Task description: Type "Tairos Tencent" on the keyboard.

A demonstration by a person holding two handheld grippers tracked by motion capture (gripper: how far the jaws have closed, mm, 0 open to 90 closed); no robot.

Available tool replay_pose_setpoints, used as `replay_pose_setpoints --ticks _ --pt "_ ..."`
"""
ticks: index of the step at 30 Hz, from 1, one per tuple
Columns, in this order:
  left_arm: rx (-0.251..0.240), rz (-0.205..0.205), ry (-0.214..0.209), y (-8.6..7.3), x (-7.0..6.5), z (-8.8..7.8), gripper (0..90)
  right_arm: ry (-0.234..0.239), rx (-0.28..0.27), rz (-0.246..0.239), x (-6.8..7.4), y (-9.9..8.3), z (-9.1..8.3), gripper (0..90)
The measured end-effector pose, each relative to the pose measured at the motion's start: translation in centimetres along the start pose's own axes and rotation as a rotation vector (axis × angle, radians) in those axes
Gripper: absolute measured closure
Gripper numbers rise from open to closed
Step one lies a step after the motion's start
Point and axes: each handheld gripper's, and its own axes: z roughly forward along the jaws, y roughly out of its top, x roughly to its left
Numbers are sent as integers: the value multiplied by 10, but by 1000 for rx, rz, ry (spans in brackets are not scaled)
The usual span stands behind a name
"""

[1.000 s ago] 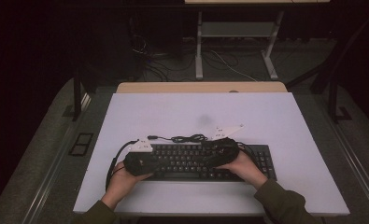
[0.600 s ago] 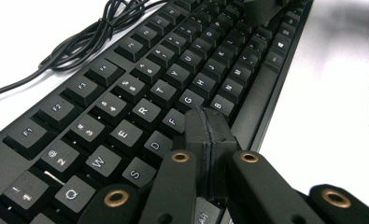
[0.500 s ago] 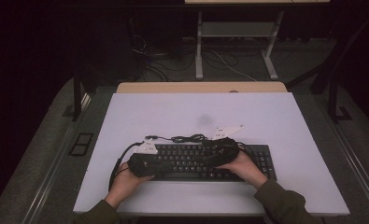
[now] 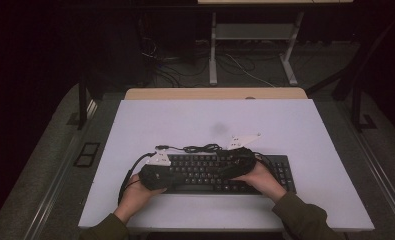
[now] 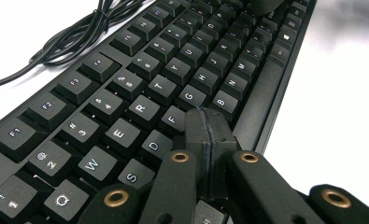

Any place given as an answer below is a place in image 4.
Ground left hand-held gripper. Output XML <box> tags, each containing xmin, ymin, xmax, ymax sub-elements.
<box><xmin>138</xmin><ymin>149</ymin><xmax>177</xmax><ymax>192</ymax></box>

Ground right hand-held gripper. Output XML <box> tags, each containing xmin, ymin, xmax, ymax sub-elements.
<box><xmin>217</xmin><ymin>132</ymin><xmax>262</xmax><ymax>179</ymax></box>

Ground black computer keyboard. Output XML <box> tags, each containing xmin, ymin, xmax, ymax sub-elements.
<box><xmin>163</xmin><ymin>152</ymin><xmax>298</xmax><ymax>196</ymax></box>

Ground person's left hand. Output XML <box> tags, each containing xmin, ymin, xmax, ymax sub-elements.
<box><xmin>118</xmin><ymin>173</ymin><xmax>168</xmax><ymax>216</ymax></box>

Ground person's right hand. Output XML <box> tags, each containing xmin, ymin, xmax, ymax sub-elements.
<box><xmin>231</xmin><ymin>161</ymin><xmax>288</xmax><ymax>203</ymax></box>

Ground black floor hatch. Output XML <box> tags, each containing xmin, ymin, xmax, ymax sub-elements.
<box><xmin>73</xmin><ymin>142</ymin><xmax>101</xmax><ymax>168</ymax></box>

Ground black metal stand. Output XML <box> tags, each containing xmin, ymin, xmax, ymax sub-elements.
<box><xmin>306</xmin><ymin>9</ymin><xmax>395</xmax><ymax>133</ymax></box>
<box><xmin>66</xmin><ymin>78</ymin><xmax>90</xmax><ymax>131</ymax></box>

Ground left hand-held gripper cable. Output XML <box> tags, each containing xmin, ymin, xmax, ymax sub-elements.
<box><xmin>117</xmin><ymin>152</ymin><xmax>156</xmax><ymax>205</ymax></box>

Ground black keyboard cable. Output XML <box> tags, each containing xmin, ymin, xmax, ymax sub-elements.
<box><xmin>154</xmin><ymin>143</ymin><xmax>269</xmax><ymax>158</ymax></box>

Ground white floor cable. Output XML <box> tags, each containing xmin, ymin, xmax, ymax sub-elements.
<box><xmin>224</xmin><ymin>53</ymin><xmax>277</xmax><ymax>89</ymax></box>

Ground desk with white metal frame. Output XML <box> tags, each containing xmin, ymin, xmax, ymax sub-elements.
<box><xmin>197</xmin><ymin>0</ymin><xmax>354</xmax><ymax>87</ymax></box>

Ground bundle of black floor cables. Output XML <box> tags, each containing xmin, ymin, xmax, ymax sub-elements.
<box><xmin>140</xmin><ymin>36</ymin><xmax>210</xmax><ymax>88</ymax></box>

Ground metal floor rail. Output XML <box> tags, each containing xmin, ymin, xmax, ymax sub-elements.
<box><xmin>348</xmin><ymin>131</ymin><xmax>395</xmax><ymax>229</ymax></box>
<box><xmin>23</xmin><ymin>133</ymin><xmax>86</xmax><ymax>240</ymax></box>

